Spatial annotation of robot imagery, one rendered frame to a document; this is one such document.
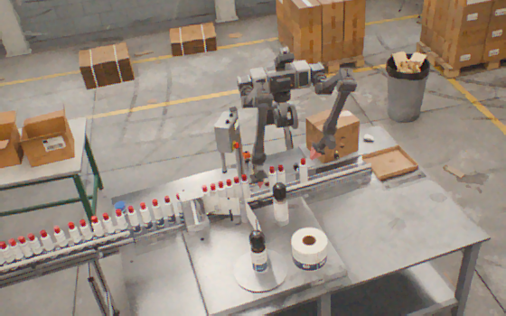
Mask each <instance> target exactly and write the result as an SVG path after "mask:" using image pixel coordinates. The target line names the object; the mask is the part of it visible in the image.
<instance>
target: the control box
mask: <svg viewBox="0 0 506 316"><path fill-rule="evenodd" d="M232 115H233V118H230V113H228V112H223V113H221V115H220V119H218V121H217V123H216V124H215V125H214V134H215V138H216V143H217V149H218V152H220V153H233V151H234V149H235V147H233V145H234V144H235V143H238V142H239V139H240V131H239V135H238V137H236V138H235V133H236V131H237V130H238V128H239V127H238V128H237V130H236V131H234V125H233V124H234V122H235V120H236V119H237V118H238V116H239V114H237V113H233V114H232ZM226 119H228V120H229V121H230V123H229V124H228V125H226Z"/></svg>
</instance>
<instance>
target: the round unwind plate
mask: <svg viewBox="0 0 506 316"><path fill-rule="evenodd" d="M267 261H268V272H267V273H266V274H254V272H253V270H252V263H251V256H250V251H248V252H247V253H245V255H243V256H240V257H239V260H238V261H237V263H235V265H234V268H233V274H234V278H235V280H236V281H237V282H238V283H239V285H240V286H242V287H244V288H245V289H247V290H250V291H251V292H266V291H268V290H271V289H274V288H275V287H277V286H279V285H280V284H281V283H282V282H283V281H284V280H285V279H286V274H287V264H286V260H285V259H284V258H283V257H282V256H281V255H280V254H279V253H278V252H276V251H272V250H268V249H267Z"/></svg>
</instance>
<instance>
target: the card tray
mask: <svg viewBox="0 0 506 316"><path fill-rule="evenodd" d="M362 160H363V161H365V162H366V163H367V164H370V163H371V171H372V172H373V173H375V174H376V176H377V178H378V179H380V180H383V179H388V178H390V177H394V176H396V175H399V174H401V173H406V172H412V171H414V170H417V169H418V163H417V161H415V160H414V159H413V158H412V156H411V155H409V154H408V153H407V152H406V150H405V149H403V148H402V147H401V146H400V144H397V145H394V146H391V147H389V148H386V149H380V150H377V151H375V152H371V153H367V154H366V155H363V156H362Z"/></svg>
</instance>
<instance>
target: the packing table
mask: <svg viewBox="0 0 506 316"><path fill-rule="evenodd" d="M87 122H88V119H87V117H86V116H85V117H81V118H76V119H72V120H68V124H69V126H70V130H71V132H72V134H73V138H74V153H75V157H74V158H71V159H68V160H64V161H57V162H54V163H48V164H45V165H41V166H38V167H31V166H30V164H29V161H28V159H27V156H26V155H25V153H24V152H23V160H22V164H19V165H16V166H12V167H4V168H0V191H1V190H10V189H14V188H18V187H23V186H27V185H31V184H40V183H44V182H47V181H56V180H59V179H68V178H73V182H74V184H75V186H76V188H77V191H78V193H79V197H77V198H73V199H68V200H61V201H53V202H49V203H45V204H41V205H37V206H33V207H26V208H21V209H13V210H8V211H5V212H0V218H1V217H5V216H9V215H13V214H18V213H26V212H30V211H35V210H37V209H45V208H52V207H57V206H61V205H65V204H69V203H73V202H82V205H83V207H84V209H85V213H86V215H87V217H88V220H89V223H90V227H91V226H92V225H91V223H92V219H91V218H92V217H93V216H96V206H97V195H98V188H99V189H100V190H101V191H102V190H103V189H104V187H103V182H102V180H101V175H100V172H99V170H98V166H97V164H96V159H95V156H94V155H93V152H92V150H91V148H90V143H89V139H88V137H87V134H86V129H87ZM84 150H85V152H86V155H87V156H88V159H89V163H90V168H91V170H92V172H93V174H94V177H95V178H94V187H93V194H92V195H89V196H88V195H87V193H86V191H85V186H84V184H83V182H82V179H81V178H80V172H81V170H82V163H83V156H84ZM89 200H92V206H90V202H89Z"/></svg>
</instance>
